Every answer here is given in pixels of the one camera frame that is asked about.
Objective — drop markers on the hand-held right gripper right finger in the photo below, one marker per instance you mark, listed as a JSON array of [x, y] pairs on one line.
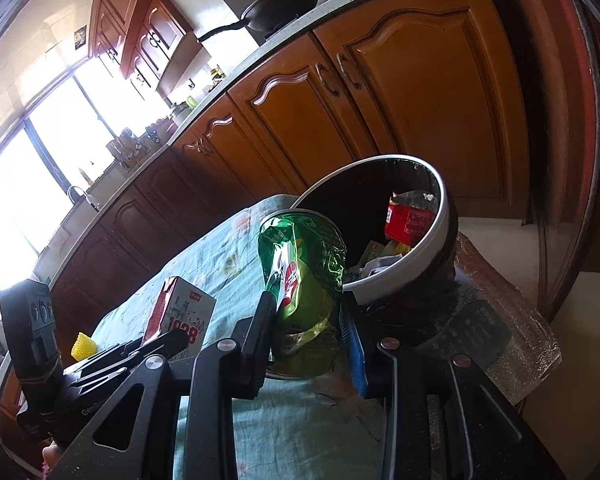
[[352, 350]]

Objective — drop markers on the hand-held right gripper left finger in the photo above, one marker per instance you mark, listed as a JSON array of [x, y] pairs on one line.
[[266, 330]]

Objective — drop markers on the red and white carton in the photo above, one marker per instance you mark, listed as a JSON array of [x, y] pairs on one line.
[[180, 310]]

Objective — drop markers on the wooden kitchen cabinets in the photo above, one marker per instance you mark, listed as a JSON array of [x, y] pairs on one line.
[[260, 57]]

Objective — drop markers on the black wok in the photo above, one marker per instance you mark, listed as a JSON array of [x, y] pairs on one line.
[[280, 7]]

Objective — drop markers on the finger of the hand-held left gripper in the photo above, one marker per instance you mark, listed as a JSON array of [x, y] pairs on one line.
[[165, 342]]

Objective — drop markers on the white plastic wrapper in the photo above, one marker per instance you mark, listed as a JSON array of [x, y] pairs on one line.
[[380, 264]]

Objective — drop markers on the dark green printed card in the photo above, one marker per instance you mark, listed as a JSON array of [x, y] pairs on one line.
[[480, 335]]

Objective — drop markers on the wooden cabinet door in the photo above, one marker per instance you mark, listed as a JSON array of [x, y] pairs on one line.
[[245, 170], [290, 125], [420, 100]]

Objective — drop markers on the kitchen window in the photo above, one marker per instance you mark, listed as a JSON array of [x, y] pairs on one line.
[[55, 125]]

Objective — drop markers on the wooden wall cabinet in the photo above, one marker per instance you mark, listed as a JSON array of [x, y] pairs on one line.
[[155, 35]]

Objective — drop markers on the white rimmed trash bin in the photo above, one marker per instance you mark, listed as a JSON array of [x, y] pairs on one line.
[[340, 200]]

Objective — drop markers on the green snack bag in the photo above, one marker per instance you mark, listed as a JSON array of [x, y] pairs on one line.
[[300, 280]]

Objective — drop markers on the yellow snack bag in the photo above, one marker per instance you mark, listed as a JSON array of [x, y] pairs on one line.
[[402, 249]]

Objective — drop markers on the clear bubble wrap sheet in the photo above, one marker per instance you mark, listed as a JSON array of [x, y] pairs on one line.
[[525, 330]]

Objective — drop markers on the dark wooden base cabinet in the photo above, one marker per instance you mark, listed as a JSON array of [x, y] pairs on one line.
[[140, 230]]

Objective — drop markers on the yellow foam fruit net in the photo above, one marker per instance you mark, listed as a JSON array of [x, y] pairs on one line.
[[84, 347]]

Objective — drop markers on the light green cloth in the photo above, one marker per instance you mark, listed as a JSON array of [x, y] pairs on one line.
[[230, 270]]

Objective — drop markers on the red snack bag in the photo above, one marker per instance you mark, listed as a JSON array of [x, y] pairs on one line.
[[410, 222]]

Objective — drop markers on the metal faucet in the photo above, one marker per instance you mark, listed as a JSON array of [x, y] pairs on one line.
[[94, 205]]

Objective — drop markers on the row of seasoning bottles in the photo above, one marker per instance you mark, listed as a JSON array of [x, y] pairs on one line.
[[130, 150]]

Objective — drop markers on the green cup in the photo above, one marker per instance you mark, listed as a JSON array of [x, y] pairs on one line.
[[192, 102]]

